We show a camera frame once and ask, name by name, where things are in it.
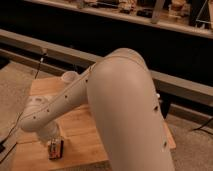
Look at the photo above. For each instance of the grey metal rail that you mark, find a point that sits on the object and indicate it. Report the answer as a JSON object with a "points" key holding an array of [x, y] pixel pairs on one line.
{"points": [[165, 83]]}

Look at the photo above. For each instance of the background shelf with clutter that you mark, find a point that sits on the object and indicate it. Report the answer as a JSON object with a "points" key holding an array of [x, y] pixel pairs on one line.
{"points": [[130, 11]]}

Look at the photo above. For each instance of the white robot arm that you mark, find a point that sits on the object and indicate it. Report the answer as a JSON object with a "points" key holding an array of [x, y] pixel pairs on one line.
{"points": [[123, 101]]}

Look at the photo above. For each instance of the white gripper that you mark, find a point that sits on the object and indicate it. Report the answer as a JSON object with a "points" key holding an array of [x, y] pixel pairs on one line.
{"points": [[48, 132]]}

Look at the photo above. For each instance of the wooden board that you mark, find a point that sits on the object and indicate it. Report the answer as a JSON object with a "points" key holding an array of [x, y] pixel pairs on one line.
{"points": [[83, 150]]}

